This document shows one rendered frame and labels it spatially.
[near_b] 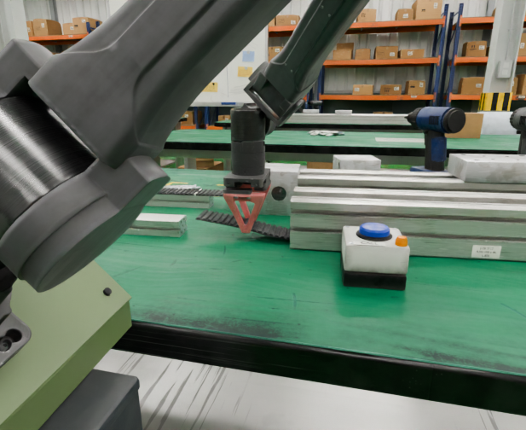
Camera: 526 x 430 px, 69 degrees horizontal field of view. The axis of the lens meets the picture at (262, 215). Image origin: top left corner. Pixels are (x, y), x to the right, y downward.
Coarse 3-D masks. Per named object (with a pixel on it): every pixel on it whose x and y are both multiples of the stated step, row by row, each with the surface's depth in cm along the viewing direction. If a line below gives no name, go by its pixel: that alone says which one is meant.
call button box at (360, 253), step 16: (352, 240) 50; (368, 240) 50; (384, 240) 50; (352, 256) 49; (368, 256) 49; (384, 256) 49; (400, 256) 48; (352, 272) 50; (368, 272) 50; (384, 272) 49; (400, 272) 49; (384, 288) 50; (400, 288) 50
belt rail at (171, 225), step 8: (144, 216) 71; (152, 216) 71; (160, 216) 71; (168, 216) 71; (176, 216) 71; (184, 216) 71; (136, 224) 69; (144, 224) 69; (152, 224) 69; (160, 224) 69; (168, 224) 68; (176, 224) 68; (184, 224) 71; (128, 232) 70; (136, 232) 70; (144, 232) 70; (152, 232) 69; (160, 232) 69; (168, 232) 69; (176, 232) 69; (184, 232) 71
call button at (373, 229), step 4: (364, 224) 52; (368, 224) 52; (372, 224) 52; (376, 224) 52; (380, 224) 52; (360, 228) 52; (364, 228) 51; (368, 228) 51; (372, 228) 51; (376, 228) 51; (380, 228) 51; (384, 228) 51; (388, 228) 51; (360, 232) 52; (364, 232) 51; (368, 232) 50; (372, 232) 50; (376, 232) 50; (380, 232) 50; (384, 232) 50; (388, 232) 51; (372, 236) 50; (376, 236) 50; (380, 236) 50; (384, 236) 50
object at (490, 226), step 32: (320, 192) 67; (352, 192) 66; (384, 192) 66; (416, 192) 65; (448, 192) 65; (320, 224) 61; (352, 224) 60; (384, 224) 60; (416, 224) 59; (448, 224) 58; (480, 224) 57; (512, 224) 57; (448, 256) 60; (480, 256) 59; (512, 256) 58
